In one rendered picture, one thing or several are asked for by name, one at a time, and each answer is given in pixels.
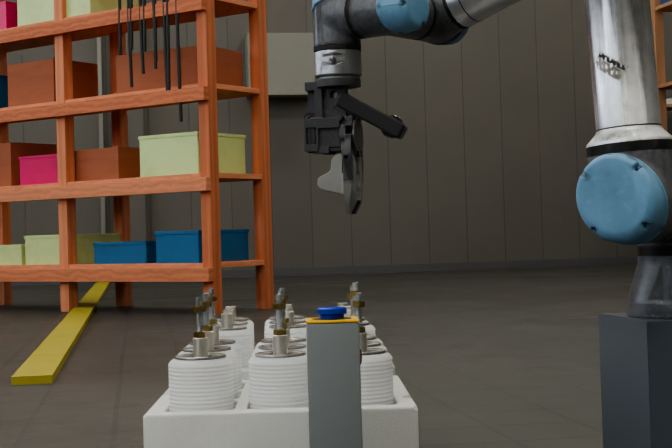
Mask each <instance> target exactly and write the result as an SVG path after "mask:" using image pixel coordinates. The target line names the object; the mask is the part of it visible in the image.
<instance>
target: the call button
mask: <svg viewBox="0 0 672 448"><path fill-rule="evenodd" d="M345 313H347V308H346V307H341V306H334V307H319V308H318V309H317V314H320V319H341V318H344V314H345Z"/></svg>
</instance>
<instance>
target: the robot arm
mask: <svg viewBox="0 0 672 448"><path fill-rule="evenodd" d="M518 1H520V0H312V8H311V13H312V17H313V44H314V75H315V78H317V79H318V80H316V82H305V91H306V92H308V113H307V114H305V116H304V119H303V123H304V151H305V152H308V153H310V154H316V155H317V154H323V155H335V156H334V157H333V158H332V160H331V169H330V171H329V172H328V173H326V174H324V175H322V176H320V177H319V178H318V182H317V185H318V187H319V189H321V190H323V191H327V192H331V193H335V194H340V195H344V198H345V206H346V212H347V214H351V212H352V214H356V213H357V211H358V209H359V207H360V205H361V203H362V191H363V167H364V160H363V144H364V137H363V126H362V123H361V120H364V121H366V122H368V123H370V124H371V125H373V126H375V127H377V128H379V129H381V131H382V133H383V135H384V136H386V137H387V138H391V139H394V138H397V139H402V138H403V137H404V135H405V133H406V131H407V129H408V128H407V126H406V125H405V124H403V123H404V122H403V121H402V119H401V118H400V117H398V116H396V115H389V116H388V115H386V114H384V113H383V112H381V111H379V110H377V109H375V108H373V107H371V106H369V105H368V104H366V103H364V102H362V101H360V100H358V99H356V98H354V97H353V96H351V95H349V93H348V89H356V88H360V87H361V79H360V78H359V77H360V76H361V75H362V64H361V39H365V38H372V37H379V36H394V37H399V38H405V39H411V40H418V41H424V42H428V43H430V44H433V45H452V44H455V43H457V42H459V41H460V40H462V39H463V37H464V36H465V34H466V33H467V31H468V29H469V27H471V26H472V25H474V24H476V23H478V22H480V21H482V20H484V19H486V18H488V17H490V16H492V15H494V14H495V13H497V12H499V11H501V10H503V9H505V8H507V7H509V6H511V5H513V4H515V3H517V2H518ZM584 3H585V14H586V25H587V36H588V47H589V59H590V70H591V81H592V92H593V103H594V114H595V126H596V134H595V136H594V137H593V138H592V140H591V141H590V142H589V143H588V145H587V146H586V154H587V166H586V168H585V169H584V171H583V173H582V175H580V177H579V180H578V183H577V187H576V202H577V207H578V210H579V213H580V215H581V217H582V219H583V221H584V222H585V224H586V225H587V226H588V227H589V229H590V230H592V231H593V232H594V233H595V234H596V235H598V236H599V237H601V238H603V239H605V240H607V241H610V242H614V243H620V244H624V245H637V255H638V256H637V257H638V261H637V266H636V270H635V273H634V277H633V280H632V284H631V287H630V291H629V294H628V298H627V316H629V317H636V318H653V319H672V135H671V134H669V133H668V132H667V131H666V130H664V128H663V127H662V124H661V114H660V103H659V92H658V81H657V71H656V60H655V49H654V38H653V28H652V17H651V6H650V0H584ZM335 92H337V97H336V98H334V93H335ZM307 116H308V117H307ZM305 117H306V119H305ZM337 153H342V155H341V154H337Z"/></svg>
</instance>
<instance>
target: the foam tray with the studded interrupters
mask: <svg viewBox="0 0 672 448"><path fill-rule="evenodd" d="M242 382H243V384H242V385H243V387H242V389H238V391H239V393H238V394H239V397H238V399H234V409H232V410H210V411H179V412H170V410H169V408H170V406H169V403H170V402H169V399H170V398H169V388H168V389H167V391H166V392H165V393H164V394H163V395H162V396H161V397H160V398H159V399H158V401H157V402H156V403H155V404H154V405H153V406H152V407H151V408H150V409H149V411H148V412H147V413H146V414H145V415H144V416H143V434H144V448H310V445H309V410H308V407H303V408H272V409H250V407H249V405H250V403H249V401H250V399H249V397H250V395H249V393H250V392H249V389H250V388H249V385H250V384H249V380H242ZM393 385H394V386H393V389H394V390H393V392H394V395H393V396H394V399H393V400H394V403H393V404H394V405H366V406H362V439H363V448H419V431H418V408H417V406H416V404H415V403H414V401H413V399H412V398H411V396H410V395H409V393H408V391H407V390H406V388H405V386H404V385H403V383H402V382H401V380H400V378H399V377H398V376H397V375H393Z"/></svg>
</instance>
